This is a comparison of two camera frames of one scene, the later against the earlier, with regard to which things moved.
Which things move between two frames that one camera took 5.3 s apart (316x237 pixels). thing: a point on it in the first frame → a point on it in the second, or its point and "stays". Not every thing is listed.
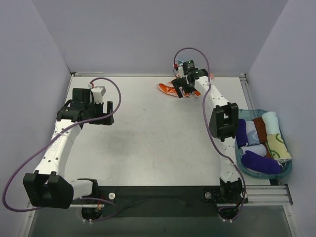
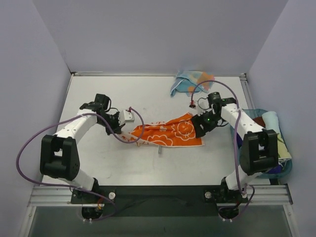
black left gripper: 100,113 → 114,124
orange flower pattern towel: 169,88 → 178,132
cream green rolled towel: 277,148 stays
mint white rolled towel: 271,123 stays
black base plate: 169,201 stays
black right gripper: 180,85 → 199,125
